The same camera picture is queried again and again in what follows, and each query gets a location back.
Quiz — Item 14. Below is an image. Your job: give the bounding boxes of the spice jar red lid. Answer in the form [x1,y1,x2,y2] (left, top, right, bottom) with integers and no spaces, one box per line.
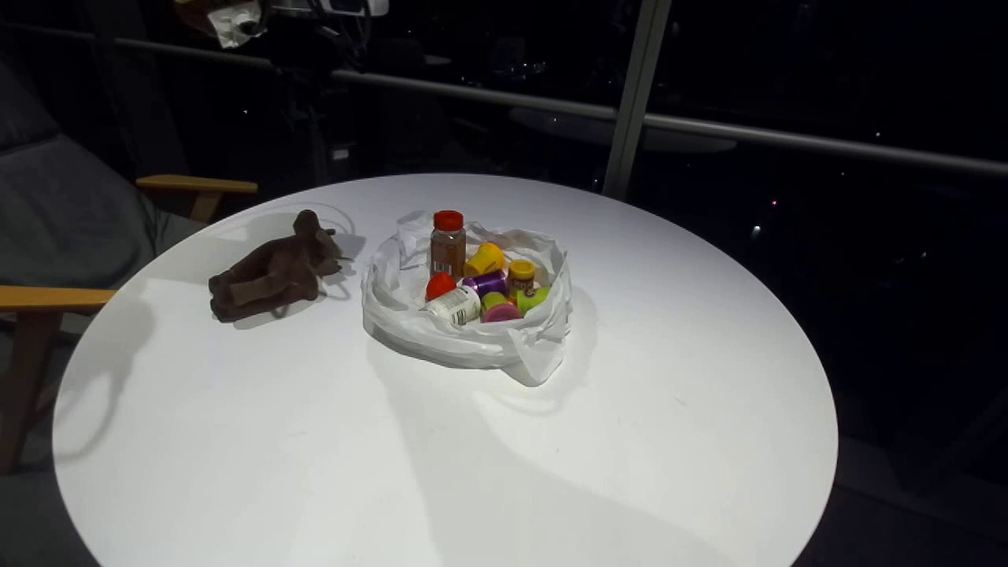
[429,208,471,284]

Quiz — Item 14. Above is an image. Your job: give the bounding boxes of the gray horizontal railing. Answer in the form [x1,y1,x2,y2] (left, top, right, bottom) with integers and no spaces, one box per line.
[0,16,1008,180]

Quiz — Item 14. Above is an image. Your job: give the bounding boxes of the dark window post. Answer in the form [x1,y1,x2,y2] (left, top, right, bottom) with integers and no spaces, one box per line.
[286,0,338,184]

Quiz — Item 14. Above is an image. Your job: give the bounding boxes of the brown plush moose toy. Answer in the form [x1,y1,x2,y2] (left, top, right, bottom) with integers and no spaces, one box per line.
[203,208,346,325]

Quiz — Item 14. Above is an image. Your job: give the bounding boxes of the light gray window post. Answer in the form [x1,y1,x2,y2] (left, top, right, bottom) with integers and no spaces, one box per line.
[598,0,677,202]

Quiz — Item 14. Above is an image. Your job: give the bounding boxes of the white clear plastic bowl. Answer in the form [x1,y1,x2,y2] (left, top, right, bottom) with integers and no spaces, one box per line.
[354,202,579,391]

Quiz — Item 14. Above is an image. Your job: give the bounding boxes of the wrist camera yellowish mount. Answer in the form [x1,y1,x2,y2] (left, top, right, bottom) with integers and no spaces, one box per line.
[170,0,268,53]

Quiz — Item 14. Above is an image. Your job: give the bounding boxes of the gray armchair wooden armrests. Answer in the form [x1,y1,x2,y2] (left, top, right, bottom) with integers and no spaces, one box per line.
[0,60,260,476]

